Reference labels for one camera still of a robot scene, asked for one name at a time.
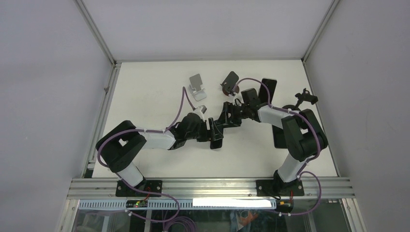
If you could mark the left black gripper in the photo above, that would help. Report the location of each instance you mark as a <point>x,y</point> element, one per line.
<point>207,137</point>

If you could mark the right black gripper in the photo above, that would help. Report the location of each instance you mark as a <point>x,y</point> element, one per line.
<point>231,121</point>

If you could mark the black phone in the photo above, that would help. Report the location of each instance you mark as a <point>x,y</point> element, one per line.
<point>216,144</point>
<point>279,138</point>
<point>267,90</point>

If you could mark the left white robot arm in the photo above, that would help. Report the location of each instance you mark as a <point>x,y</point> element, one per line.
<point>117,149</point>

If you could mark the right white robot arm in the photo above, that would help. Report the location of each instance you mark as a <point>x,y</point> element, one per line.
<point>297,131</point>

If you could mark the silver phone stand left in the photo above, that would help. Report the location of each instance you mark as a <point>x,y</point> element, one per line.
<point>196,88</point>

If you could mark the black stand wooden base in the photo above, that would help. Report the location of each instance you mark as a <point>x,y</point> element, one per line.
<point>229,82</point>

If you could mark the black round-base clamp stand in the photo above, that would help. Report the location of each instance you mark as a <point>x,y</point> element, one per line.
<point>304,96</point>

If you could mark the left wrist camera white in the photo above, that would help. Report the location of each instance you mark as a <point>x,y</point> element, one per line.
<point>200,111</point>

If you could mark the aluminium mounting rail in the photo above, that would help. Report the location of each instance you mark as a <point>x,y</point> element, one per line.
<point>189,188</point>

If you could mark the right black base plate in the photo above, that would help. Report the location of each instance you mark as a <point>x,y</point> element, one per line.
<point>269,187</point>

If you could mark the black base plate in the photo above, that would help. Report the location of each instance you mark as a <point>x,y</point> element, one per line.
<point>147,187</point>
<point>269,187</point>

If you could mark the white slotted cable duct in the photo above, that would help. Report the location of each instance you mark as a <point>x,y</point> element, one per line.
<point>166,204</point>

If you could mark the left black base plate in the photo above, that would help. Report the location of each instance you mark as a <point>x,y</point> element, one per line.
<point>147,187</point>

